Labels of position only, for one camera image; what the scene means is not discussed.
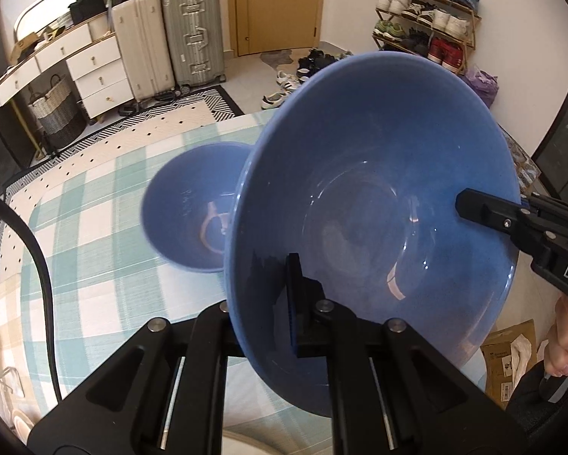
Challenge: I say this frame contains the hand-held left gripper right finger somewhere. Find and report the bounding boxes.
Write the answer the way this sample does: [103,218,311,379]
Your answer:
[285,253,526,455]

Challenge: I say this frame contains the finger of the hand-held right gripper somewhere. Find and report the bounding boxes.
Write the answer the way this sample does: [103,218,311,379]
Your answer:
[518,192,568,238]
[455,188,533,247]

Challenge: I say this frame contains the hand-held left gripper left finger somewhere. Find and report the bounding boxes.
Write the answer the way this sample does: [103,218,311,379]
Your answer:
[28,301,247,455]

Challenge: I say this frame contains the blue bowl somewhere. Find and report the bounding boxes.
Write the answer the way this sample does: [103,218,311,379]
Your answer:
[223,52,522,420]
[140,142,256,273]

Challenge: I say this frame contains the person's right hand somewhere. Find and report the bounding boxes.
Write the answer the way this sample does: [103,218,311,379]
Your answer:
[542,294,568,377]

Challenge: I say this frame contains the printed cardboard box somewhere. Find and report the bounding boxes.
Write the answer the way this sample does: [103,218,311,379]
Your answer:
[480,320,538,411]

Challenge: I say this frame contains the purple bag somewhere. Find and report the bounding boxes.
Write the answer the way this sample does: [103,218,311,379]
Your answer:
[464,65,500,107]

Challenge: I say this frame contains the teal plaid tablecloth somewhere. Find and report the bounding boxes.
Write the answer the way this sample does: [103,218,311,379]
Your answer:
[20,113,491,455]

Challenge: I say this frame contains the gold metal shoe rack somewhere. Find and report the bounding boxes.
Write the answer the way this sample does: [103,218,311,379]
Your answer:
[371,0,483,75]

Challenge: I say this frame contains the rows of shoes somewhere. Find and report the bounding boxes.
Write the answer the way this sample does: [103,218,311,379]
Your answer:
[373,0,481,69]

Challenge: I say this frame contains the metal stand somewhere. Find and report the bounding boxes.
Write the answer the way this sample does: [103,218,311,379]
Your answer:
[0,366,28,396]

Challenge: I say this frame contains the beige plaid tablecloth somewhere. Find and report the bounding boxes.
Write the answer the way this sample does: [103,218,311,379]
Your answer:
[0,272,45,437]

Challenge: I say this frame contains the scattered pile of sneakers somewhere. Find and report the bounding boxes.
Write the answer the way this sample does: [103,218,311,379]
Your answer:
[260,47,356,110]

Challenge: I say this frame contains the grey door mat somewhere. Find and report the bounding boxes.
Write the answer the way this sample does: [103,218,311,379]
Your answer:
[260,50,296,66]

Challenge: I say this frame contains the woven laundry basket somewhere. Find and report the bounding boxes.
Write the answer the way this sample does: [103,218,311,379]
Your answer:
[28,75,88,150]

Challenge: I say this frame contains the yellow wooden door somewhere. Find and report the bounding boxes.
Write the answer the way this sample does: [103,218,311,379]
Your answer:
[234,0,325,58]

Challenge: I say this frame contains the silver suitcase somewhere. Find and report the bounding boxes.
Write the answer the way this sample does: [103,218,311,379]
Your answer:
[162,0,225,88]

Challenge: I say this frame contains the beige suitcase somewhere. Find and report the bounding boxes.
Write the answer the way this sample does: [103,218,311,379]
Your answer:
[110,0,176,102]

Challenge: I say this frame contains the white vanity desk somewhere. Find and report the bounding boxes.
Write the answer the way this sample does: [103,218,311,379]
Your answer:
[0,21,95,162]

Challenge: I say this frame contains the open cardboard box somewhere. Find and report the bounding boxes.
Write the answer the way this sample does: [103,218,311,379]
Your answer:
[11,33,38,62]

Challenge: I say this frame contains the arched vanity mirror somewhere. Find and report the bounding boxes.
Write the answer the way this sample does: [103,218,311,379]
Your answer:
[13,0,80,43]

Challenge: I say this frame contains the black cable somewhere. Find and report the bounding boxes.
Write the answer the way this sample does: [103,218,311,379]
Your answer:
[0,185,64,403]

